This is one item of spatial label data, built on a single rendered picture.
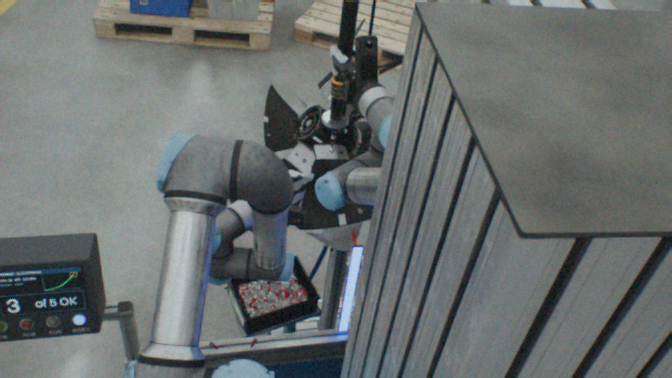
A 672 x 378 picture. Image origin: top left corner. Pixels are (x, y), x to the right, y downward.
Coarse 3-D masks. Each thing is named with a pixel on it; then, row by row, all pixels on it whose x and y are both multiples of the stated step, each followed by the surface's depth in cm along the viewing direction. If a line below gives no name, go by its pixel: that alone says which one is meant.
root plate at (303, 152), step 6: (300, 144) 176; (294, 150) 177; (300, 150) 177; (306, 150) 176; (288, 156) 177; (294, 156) 177; (300, 156) 177; (306, 156) 177; (312, 156) 176; (294, 162) 177; (300, 162) 177; (306, 162) 177; (312, 162) 176; (300, 168) 177; (306, 168) 177
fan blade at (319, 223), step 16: (320, 160) 164; (336, 160) 165; (320, 176) 161; (304, 192) 158; (320, 208) 154; (352, 208) 154; (368, 208) 153; (304, 224) 153; (320, 224) 152; (336, 224) 151
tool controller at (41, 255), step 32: (0, 256) 123; (32, 256) 124; (64, 256) 124; (96, 256) 131; (0, 288) 123; (32, 288) 124; (64, 288) 125; (96, 288) 130; (0, 320) 126; (64, 320) 129; (96, 320) 131
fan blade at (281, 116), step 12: (276, 96) 194; (264, 108) 202; (276, 108) 194; (288, 108) 187; (276, 120) 195; (288, 120) 189; (264, 132) 203; (276, 132) 197; (288, 132) 191; (276, 144) 199; (288, 144) 194
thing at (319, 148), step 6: (318, 144) 169; (324, 144) 170; (330, 144) 170; (318, 150) 168; (324, 150) 168; (336, 150) 169; (342, 150) 170; (318, 156) 166; (324, 156) 167; (330, 156) 167; (336, 156) 168; (342, 156) 168
